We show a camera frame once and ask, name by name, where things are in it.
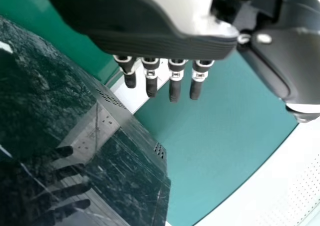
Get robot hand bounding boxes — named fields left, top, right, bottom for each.
left=42, top=0, right=320, bottom=124

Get black oven with glass door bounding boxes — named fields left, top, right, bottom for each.
left=0, top=15, right=172, bottom=226

